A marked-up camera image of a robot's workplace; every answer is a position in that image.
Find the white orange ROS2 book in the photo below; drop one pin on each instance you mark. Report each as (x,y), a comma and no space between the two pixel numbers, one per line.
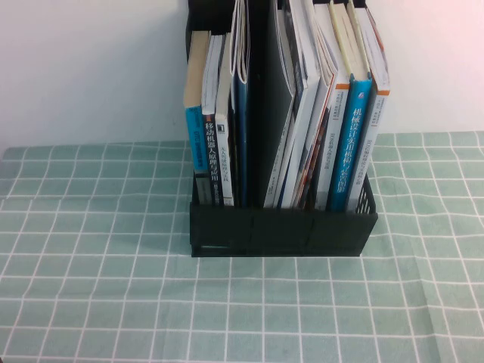
(378,113)

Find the white-spined driverless car book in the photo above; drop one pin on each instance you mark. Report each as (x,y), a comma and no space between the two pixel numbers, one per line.
(225,159)

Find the dark blue thin book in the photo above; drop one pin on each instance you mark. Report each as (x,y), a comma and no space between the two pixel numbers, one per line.
(242,143)

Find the black mobile robot book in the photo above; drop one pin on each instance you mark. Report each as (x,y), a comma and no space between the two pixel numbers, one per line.
(210,151)

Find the cyan DTC paperback book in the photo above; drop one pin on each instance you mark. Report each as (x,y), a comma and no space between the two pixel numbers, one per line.
(194,136)

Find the black plastic book holder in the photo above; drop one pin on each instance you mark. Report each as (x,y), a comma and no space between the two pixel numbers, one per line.
(283,234)

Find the blue mechanical design book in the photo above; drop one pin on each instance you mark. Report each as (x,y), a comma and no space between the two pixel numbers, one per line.
(351,151)

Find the thin white booklet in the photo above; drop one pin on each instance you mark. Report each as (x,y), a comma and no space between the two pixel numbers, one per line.
(240,45)

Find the orange-edged white magazine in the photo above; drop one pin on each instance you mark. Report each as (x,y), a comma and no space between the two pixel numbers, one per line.
(327,56)

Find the green checked tablecloth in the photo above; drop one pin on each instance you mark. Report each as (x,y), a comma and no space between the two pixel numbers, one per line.
(113,302)

